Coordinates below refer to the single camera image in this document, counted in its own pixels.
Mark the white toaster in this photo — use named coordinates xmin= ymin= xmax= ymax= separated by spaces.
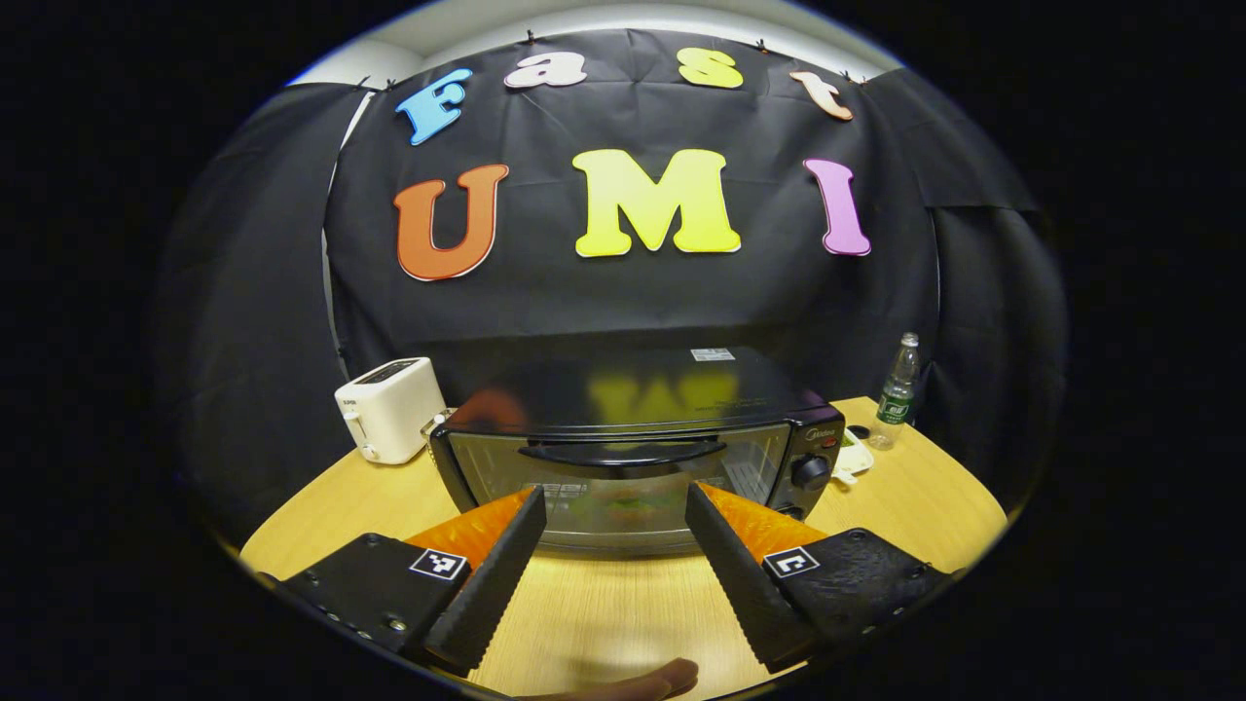
xmin=334 ymin=356 xmax=447 ymax=465

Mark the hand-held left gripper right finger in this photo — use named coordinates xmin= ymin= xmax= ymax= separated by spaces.
xmin=684 ymin=481 xmax=955 ymax=675

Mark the black backdrop cloth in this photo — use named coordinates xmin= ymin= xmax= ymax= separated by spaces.
xmin=151 ymin=27 xmax=1070 ymax=546

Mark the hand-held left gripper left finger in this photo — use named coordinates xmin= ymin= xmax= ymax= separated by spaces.
xmin=277 ymin=485 xmax=548 ymax=675

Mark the black electric oven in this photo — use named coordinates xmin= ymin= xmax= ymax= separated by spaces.
xmin=428 ymin=346 xmax=846 ymax=558

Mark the clear plastic water bottle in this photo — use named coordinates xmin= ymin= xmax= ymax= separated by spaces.
xmin=869 ymin=332 xmax=921 ymax=451

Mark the white divided plate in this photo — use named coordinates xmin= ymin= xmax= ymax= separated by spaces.
xmin=829 ymin=426 xmax=875 ymax=486

